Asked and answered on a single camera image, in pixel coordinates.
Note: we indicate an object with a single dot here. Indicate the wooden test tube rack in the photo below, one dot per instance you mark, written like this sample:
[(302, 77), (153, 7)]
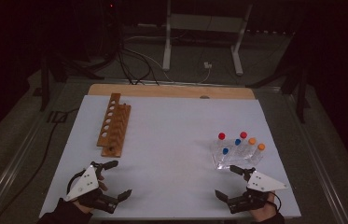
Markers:
[(115, 130)]

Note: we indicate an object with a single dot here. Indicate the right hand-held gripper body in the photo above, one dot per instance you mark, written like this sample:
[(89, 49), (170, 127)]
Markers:
[(265, 183)]

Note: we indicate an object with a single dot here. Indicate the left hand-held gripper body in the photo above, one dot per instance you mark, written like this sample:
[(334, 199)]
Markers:
[(84, 183)]

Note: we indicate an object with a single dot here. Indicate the white metal stand frame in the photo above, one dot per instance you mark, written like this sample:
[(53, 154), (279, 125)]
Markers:
[(167, 46)]

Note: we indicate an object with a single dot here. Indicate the person's left hand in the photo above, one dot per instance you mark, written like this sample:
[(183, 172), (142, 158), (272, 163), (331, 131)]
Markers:
[(83, 207)]

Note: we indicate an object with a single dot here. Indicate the red cap test tube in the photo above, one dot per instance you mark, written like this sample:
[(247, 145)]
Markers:
[(221, 136), (243, 135)]

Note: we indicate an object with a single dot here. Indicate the blue cap test tube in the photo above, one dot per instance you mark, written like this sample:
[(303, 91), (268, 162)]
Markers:
[(225, 151), (238, 142)]

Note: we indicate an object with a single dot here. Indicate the person's right hand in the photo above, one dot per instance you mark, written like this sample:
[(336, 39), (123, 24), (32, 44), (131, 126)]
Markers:
[(265, 213)]

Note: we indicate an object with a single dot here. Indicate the aluminium frame rail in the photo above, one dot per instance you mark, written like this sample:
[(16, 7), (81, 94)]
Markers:
[(321, 161), (13, 161)]

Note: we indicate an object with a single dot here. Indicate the clear plastic tube tray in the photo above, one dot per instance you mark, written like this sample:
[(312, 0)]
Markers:
[(224, 162)]

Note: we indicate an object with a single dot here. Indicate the white table mat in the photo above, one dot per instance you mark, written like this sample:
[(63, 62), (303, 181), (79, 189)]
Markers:
[(168, 140)]

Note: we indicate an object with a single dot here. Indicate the black stand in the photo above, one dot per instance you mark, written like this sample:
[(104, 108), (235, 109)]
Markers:
[(45, 84), (301, 93)]

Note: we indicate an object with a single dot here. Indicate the orange cap test tube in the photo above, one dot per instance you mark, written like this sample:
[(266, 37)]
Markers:
[(261, 146), (252, 141)]

